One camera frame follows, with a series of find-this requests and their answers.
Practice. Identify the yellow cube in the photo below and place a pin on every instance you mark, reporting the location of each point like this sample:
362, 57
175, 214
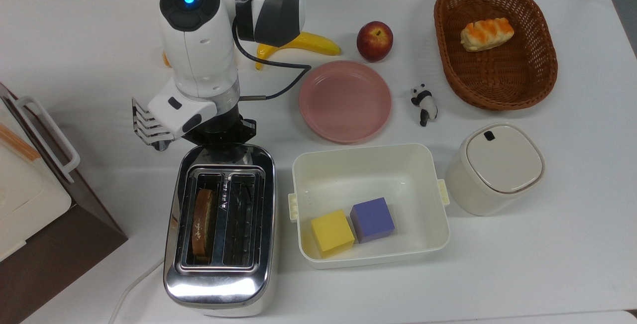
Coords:
332, 233

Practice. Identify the purple cube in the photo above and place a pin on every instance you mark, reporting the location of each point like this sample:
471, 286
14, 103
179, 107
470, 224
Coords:
372, 219

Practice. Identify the pink plate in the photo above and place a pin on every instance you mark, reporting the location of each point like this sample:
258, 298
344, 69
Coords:
345, 101

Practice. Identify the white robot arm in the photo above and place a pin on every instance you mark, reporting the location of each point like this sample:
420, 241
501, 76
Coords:
204, 50

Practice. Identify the red apple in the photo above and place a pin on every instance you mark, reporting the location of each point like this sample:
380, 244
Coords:
374, 41

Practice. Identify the yellow banana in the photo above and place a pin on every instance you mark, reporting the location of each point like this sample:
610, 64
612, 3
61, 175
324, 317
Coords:
318, 44

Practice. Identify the chrome two-slot toaster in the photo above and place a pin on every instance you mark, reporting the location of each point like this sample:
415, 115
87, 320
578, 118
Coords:
244, 274

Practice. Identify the white plastic container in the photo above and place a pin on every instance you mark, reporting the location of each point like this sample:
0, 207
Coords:
368, 174

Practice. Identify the white lidded bin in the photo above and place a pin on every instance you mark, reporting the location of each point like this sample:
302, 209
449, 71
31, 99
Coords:
497, 167

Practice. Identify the orange striped bread roll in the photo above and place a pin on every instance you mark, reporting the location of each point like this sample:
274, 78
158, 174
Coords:
166, 60

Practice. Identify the panda figurine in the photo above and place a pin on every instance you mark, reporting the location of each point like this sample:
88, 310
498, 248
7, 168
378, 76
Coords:
425, 105

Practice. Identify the brown bread slice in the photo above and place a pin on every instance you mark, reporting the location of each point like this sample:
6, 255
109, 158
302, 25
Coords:
203, 224

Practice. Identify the small orange glazed bread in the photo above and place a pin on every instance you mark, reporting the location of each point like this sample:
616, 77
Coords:
486, 34

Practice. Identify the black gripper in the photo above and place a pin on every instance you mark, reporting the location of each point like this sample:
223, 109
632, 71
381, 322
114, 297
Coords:
224, 130

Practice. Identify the brown wicker basket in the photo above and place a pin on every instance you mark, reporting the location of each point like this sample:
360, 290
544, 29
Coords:
502, 80

